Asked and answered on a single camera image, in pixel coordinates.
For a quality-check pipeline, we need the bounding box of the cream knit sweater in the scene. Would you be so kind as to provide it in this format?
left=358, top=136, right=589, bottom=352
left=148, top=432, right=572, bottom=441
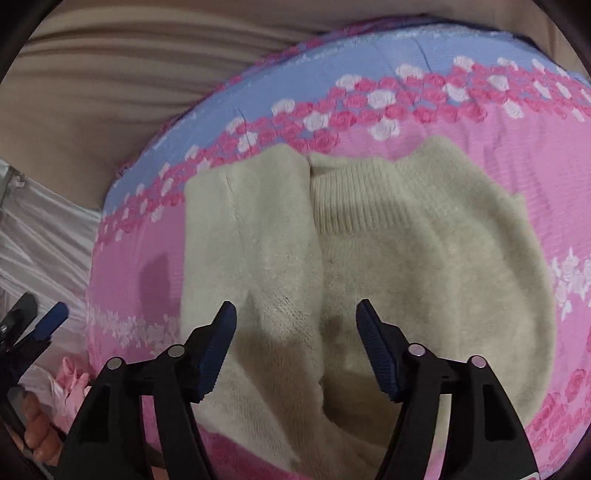
left=179, top=137, right=557, bottom=479

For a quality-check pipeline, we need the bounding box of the person's left hand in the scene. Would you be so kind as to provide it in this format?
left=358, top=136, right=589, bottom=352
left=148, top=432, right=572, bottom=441
left=10, top=391, right=63, bottom=467

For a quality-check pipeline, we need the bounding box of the pink crumpled cloth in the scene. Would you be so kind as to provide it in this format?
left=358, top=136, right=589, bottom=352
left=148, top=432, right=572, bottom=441
left=50, top=357, right=92, bottom=433

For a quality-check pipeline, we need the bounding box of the white bedding fabric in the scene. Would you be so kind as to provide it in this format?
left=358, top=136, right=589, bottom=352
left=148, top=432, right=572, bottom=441
left=1, top=162, right=100, bottom=404

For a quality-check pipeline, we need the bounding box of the beige curtain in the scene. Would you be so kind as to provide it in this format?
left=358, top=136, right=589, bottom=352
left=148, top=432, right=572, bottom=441
left=1, top=1, right=590, bottom=208

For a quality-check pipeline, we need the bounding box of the pink floral bed sheet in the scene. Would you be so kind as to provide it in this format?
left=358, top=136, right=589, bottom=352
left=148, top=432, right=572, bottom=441
left=87, top=19, right=590, bottom=477

